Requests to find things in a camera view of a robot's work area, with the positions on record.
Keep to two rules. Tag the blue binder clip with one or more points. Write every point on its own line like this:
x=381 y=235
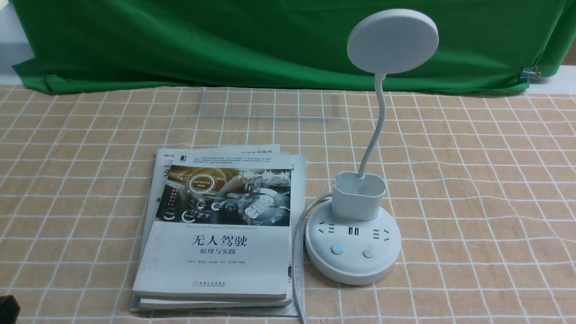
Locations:
x=529 y=73

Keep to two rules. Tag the white desk lamp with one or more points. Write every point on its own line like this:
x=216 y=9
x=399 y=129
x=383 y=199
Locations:
x=350 y=238

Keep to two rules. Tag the green backdrop cloth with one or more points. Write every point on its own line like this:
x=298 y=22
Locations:
x=106 y=45

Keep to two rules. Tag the orange checkered tablecloth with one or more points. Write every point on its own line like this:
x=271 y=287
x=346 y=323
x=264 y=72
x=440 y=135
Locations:
x=483 y=190

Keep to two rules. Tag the bottom book in stack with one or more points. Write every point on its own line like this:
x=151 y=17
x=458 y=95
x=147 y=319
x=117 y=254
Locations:
x=286 y=307

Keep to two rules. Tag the top self-driving book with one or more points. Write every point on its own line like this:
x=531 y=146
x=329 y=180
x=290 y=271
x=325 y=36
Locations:
x=220 y=229

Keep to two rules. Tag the black object at corner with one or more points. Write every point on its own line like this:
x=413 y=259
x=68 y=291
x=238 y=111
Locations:
x=9 y=309

